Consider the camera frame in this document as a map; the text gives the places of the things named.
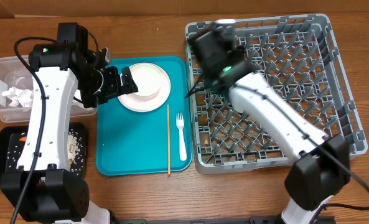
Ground teal plastic tray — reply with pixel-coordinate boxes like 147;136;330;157
96;56;192;176

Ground orange carrot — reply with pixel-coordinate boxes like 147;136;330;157
19;136;27;142

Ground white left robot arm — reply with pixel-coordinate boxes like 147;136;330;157
0;22;138;223

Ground pale green bowl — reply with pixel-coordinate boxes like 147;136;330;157
129;63;161;96

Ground wooden chopstick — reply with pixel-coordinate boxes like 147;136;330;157
167;105;171;176

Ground pink plate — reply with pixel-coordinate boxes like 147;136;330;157
118;63;171;112

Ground white plastic fork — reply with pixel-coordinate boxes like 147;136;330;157
176;113;187;161

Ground black plastic tray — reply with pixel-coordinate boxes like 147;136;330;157
0;122;88;178

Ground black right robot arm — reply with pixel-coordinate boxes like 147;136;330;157
187;19;350;223

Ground food scraps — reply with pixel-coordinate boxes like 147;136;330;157
6;129;87;178

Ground clear plastic bin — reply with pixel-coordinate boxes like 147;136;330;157
0;57;97;123

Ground grey dishwasher rack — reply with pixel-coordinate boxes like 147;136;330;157
186;14;368;174

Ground white napkin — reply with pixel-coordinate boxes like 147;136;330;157
1;87;33;108

